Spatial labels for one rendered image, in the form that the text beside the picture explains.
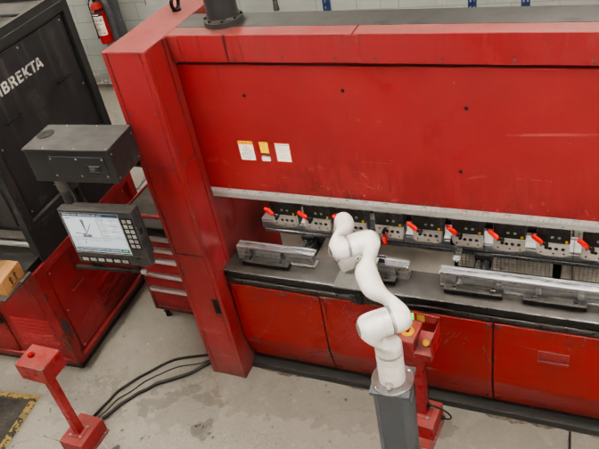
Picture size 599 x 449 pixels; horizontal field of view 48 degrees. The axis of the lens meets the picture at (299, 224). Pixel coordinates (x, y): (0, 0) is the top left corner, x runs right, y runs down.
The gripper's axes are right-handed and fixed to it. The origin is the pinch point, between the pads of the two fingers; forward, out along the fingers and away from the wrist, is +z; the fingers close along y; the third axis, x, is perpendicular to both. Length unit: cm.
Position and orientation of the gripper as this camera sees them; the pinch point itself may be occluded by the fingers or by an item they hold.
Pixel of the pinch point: (358, 261)
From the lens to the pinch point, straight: 368.0
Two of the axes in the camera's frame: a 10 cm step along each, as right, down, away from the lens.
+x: -2.8, 9.5, -1.1
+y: -8.5, -1.9, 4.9
